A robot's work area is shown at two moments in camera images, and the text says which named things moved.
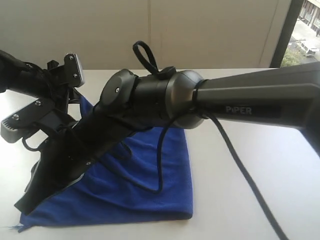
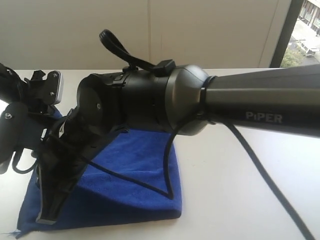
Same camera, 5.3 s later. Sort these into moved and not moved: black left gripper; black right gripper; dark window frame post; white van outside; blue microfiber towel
Moved: black left gripper; black right gripper; blue microfiber towel
Not moved: white van outside; dark window frame post
